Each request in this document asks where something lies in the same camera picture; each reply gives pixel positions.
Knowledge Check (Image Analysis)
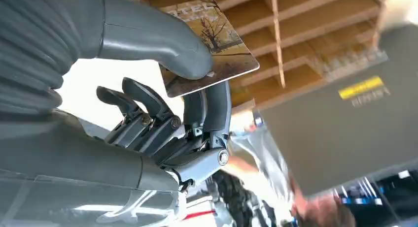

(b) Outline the wooden card box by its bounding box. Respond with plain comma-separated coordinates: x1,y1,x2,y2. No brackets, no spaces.
130,0,390,113

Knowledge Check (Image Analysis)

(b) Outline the person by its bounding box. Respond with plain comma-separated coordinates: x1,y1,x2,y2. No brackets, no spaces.
289,181,357,227

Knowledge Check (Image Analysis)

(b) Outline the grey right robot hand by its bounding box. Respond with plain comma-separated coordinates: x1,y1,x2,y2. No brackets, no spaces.
0,0,233,227

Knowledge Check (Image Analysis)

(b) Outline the grey case with yellow label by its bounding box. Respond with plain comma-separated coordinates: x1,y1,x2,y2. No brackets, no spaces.
253,22,418,197

